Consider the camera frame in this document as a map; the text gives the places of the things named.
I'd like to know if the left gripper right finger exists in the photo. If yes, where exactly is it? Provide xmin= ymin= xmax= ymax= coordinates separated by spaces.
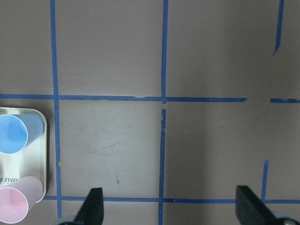
xmin=235 ymin=186 xmax=277 ymax=225

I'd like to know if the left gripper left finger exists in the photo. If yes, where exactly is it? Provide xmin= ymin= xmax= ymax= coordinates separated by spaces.
xmin=74 ymin=187 xmax=104 ymax=225

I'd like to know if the pink plastic cup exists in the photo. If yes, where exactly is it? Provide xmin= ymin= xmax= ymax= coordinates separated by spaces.
xmin=0 ymin=176 xmax=44 ymax=224

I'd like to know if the blue plastic cup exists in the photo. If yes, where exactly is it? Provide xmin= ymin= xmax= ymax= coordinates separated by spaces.
xmin=0 ymin=114 xmax=45 ymax=154

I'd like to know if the cream plastic tray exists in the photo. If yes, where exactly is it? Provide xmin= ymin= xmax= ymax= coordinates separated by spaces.
xmin=0 ymin=107 xmax=48 ymax=202

